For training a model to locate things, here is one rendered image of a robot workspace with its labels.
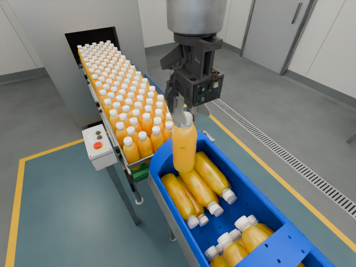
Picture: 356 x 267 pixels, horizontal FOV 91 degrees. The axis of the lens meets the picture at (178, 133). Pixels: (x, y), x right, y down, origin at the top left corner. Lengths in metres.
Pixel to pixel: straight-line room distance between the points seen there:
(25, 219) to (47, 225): 0.24
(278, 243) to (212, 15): 0.47
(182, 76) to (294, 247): 0.44
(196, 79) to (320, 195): 2.13
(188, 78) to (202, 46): 0.06
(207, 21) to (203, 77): 0.08
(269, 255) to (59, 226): 1.84
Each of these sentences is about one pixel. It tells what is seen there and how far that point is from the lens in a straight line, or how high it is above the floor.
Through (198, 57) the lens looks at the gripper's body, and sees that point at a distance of 0.30.
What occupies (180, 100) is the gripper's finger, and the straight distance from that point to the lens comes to 0.37.
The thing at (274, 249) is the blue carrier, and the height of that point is 1.23.
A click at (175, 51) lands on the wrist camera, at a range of 0.36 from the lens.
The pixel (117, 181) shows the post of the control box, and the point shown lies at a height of 0.74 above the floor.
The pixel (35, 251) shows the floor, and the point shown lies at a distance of 2.10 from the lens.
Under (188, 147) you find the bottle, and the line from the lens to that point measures 0.47.
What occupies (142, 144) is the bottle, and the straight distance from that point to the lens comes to 0.86.
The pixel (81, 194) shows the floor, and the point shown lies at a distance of 2.14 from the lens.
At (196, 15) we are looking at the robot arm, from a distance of 0.29.
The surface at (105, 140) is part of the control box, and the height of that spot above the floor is 1.10.
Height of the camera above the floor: 1.69
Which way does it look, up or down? 44 degrees down
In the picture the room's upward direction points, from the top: 1 degrees counter-clockwise
